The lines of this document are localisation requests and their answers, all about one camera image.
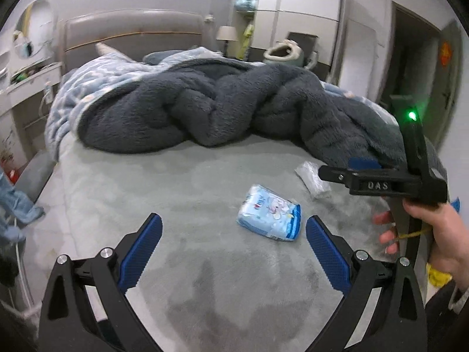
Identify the dark wooden door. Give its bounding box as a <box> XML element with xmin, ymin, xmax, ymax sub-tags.
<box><xmin>377</xmin><ymin>2</ymin><xmax>444</xmax><ymax>147</ymax></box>

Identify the white wardrobe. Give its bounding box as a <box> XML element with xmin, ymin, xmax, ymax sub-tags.
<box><xmin>231</xmin><ymin>0</ymin><xmax>347</xmax><ymax>85</ymax></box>

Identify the yellow-green toy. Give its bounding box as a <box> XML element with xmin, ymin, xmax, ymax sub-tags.
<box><xmin>240</xmin><ymin>24</ymin><xmax>255</xmax><ymax>59</ymax></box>

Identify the red wall decoration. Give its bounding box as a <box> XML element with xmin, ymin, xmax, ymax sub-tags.
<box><xmin>439</xmin><ymin>42</ymin><xmax>453</xmax><ymax>66</ymax></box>

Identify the white vanity desk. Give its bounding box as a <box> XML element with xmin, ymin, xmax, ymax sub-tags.
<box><xmin>0</xmin><ymin>51</ymin><xmax>64</xmax><ymax>171</ymax></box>

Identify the small yellow object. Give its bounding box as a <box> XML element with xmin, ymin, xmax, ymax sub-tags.
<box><xmin>427</xmin><ymin>264</ymin><xmax>453</xmax><ymax>288</ymax></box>

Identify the white pillow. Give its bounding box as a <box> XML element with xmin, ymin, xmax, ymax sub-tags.
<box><xmin>95</xmin><ymin>42</ymin><xmax>127</xmax><ymax>59</ymax></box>

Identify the light blue garment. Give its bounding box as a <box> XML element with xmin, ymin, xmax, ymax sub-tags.
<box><xmin>0</xmin><ymin>170</ymin><xmax>45</xmax><ymax>243</ymax></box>

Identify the green and white potty chair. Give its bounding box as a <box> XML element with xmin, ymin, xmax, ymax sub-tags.
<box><xmin>263</xmin><ymin>38</ymin><xmax>319</xmax><ymax>71</ymax></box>

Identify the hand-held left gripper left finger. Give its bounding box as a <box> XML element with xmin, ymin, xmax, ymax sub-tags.
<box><xmin>38</xmin><ymin>213</ymin><xmax>164</xmax><ymax>352</ymax></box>

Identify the blue tissue packet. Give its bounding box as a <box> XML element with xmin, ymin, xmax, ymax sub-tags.
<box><xmin>236</xmin><ymin>184</ymin><xmax>303</xmax><ymax>243</ymax></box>

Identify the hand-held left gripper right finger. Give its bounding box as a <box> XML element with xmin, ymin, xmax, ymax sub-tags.
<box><xmin>305</xmin><ymin>216</ymin><xmax>429</xmax><ymax>352</ymax></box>

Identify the grey bed sheet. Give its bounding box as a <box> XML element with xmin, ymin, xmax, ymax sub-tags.
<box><xmin>22</xmin><ymin>128</ymin><xmax>433</xmax><ymax>352</ymax></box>

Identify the clear plastic wrapper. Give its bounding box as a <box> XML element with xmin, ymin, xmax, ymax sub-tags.
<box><xmin>295</xmin><ymin>160</ymin><xmax>332</xmax><ymax>200</ymax></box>

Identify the blue patterned duvet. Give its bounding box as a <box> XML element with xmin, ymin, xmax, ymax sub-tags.
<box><xmin>46</xmin><ymin>46</ymin><xmax>400</xmax><ymax>162</ymax></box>

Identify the dark grey fleece blanket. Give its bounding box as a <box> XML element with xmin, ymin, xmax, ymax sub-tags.
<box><xmin>79</xmin><ymin>59</ymin><xmax>448</xmax><ymax>191</ymax></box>

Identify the red container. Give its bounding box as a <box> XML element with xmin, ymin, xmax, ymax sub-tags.
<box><xmin>2</xmin><ymin>159</ymin><xmax>17</xmax><ymax>185</ymax></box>

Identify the grey floor cushion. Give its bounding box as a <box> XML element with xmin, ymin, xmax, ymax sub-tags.
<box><xmin>16</xmin><ymin>150</ymin><xmax>56</xmax><ymax>203</ymax></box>

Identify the round mirror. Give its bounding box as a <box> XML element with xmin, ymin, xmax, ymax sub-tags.
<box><xmin>13</xmin><ymin>0</ymin><xmax>59</xmax><ymax>59</ymax></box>

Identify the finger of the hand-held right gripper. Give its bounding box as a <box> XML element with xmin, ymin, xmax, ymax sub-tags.
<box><xmin>348</xmin><ymin>157</ymin><xmax>382</xmax><ymax>171</ymax></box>
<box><xmin>318</xmin><ymin>165</ymin><xmax>352</xmax><ymax>185</ymax></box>

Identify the beige padded headboard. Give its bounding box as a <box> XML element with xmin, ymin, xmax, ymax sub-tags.
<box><xmin>64</xmin><ymin>10</ymin><xmax>204</xmax><ymax>77</ymax></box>

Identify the bedside lamp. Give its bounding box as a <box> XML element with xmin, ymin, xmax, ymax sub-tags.
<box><xmin>216</xmin><ymin>26</ymin><xmax>238</xmax><ymax>58</ymax></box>

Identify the white clothes rack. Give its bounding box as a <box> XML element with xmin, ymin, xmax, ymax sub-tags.
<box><xmin>7</xmin><ymin>220</ymin><xmax>41</xmax><ymax>316</ymax></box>

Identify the person's right hand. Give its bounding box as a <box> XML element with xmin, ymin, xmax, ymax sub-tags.
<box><xmin>373</xmin><ymin>201</ymin><xmax>469</xmax><ymax>287</ymax></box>

